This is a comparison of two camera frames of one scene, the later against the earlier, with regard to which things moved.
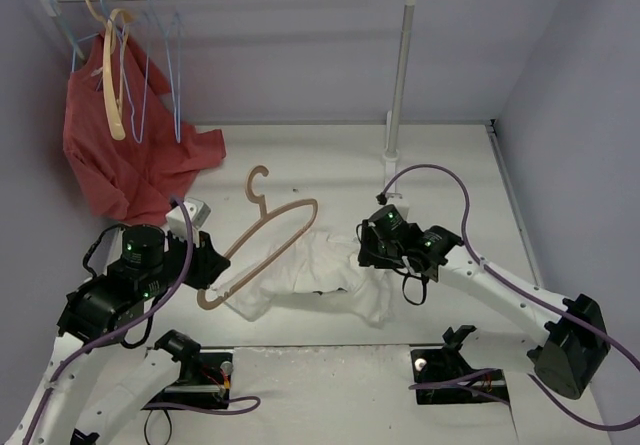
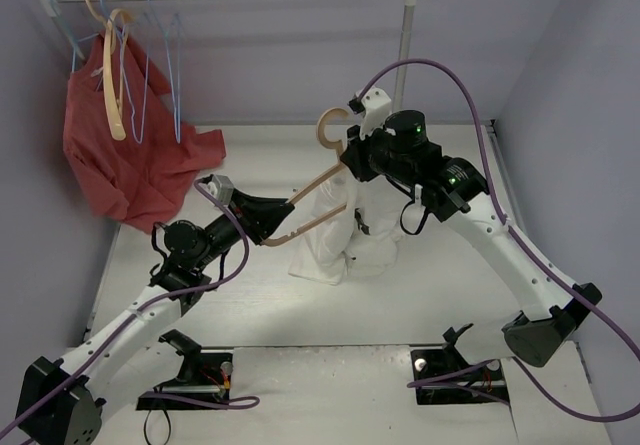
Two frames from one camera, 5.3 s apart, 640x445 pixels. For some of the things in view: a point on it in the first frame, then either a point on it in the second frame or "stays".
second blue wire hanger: x=173 y=42 stays
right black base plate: x=437 y=365 stays
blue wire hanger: x=144 y=94 stays
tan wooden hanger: x=202 y=300 to x=323 y=117
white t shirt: x=320 y=267 to x=354 y=229
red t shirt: x=121 y=129 stays
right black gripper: x=370 y=244 to x=355 y=152
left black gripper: x=201 y=258 to x=246 y=213
